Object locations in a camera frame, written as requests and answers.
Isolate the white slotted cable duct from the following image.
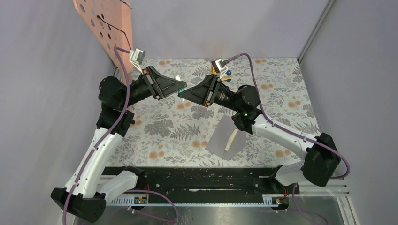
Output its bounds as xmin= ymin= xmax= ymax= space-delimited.
xmin=107 ymin=194 xmax=290 ymax=210

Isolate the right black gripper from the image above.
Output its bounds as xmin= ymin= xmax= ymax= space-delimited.
xmin=178 ymin=74 xmax=242 ymax=112

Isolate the floral patterned table mat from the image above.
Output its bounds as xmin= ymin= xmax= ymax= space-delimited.
xmin=107 ymin=57 xmax=320 ymax=167

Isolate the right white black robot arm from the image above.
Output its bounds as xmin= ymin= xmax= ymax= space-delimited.
xmin=178 ymin=75 xmax=341 ymax=193

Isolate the beige lined letter paper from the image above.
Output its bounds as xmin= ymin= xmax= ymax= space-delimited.
xmin=225 ymin=129 xmax=238 ymax=151

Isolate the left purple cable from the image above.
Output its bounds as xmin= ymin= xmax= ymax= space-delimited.
xmin=62 ymin=46 xmax=179 ymax=225

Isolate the purple cable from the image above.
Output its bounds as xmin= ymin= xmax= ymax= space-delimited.
xmin=225 ymin=53 xmax=351 ymax=225
xmin=62 ymin=46 xmax=179 ymax=225

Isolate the yellow blue toy car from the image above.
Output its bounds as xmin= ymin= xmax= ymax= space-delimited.
xmin=213 ymin=70 xmax=232 ymax=82

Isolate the grey lavender envelope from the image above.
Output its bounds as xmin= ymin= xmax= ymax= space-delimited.
xmin=205 ymin=115 xmax=247 ymax=160

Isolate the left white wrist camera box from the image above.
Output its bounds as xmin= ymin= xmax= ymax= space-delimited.
xmin=129 ymin=48 xmax=146 ymax=74

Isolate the black cord on stand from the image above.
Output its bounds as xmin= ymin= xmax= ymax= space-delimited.
xmin=96 ymin=0 xmax=136 ymax=60

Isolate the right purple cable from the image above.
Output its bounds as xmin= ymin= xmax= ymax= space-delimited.
xmin=225 ymin=53 xmax=351 ymax=225

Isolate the pink perforated music stand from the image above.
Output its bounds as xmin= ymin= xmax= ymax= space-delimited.
xmin=73 ymin=0 xmax=133 ymax=70

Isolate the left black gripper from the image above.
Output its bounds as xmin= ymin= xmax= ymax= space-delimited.
xmin=121 ymin=65 xmax=188 ymax=109

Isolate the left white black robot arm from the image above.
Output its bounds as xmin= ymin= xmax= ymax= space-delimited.
xmin=51 ymin=66 xmax=187 ymax=223

